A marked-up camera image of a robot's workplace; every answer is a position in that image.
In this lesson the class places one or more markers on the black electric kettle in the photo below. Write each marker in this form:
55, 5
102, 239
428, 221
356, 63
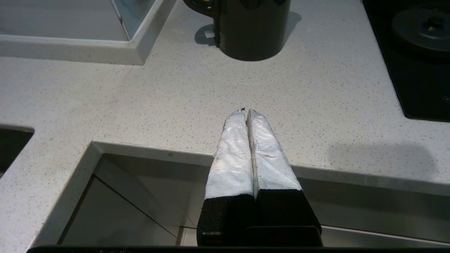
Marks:
251, 28

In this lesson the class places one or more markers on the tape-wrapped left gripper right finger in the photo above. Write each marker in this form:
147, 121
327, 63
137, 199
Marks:
270, 165

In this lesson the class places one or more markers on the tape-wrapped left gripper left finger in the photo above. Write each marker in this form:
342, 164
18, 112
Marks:
230, 165

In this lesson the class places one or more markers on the round grey kettle base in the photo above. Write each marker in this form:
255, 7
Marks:
422, 31

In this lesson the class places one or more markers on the black glass induction cooktop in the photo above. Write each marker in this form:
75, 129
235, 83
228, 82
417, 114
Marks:
415, 84

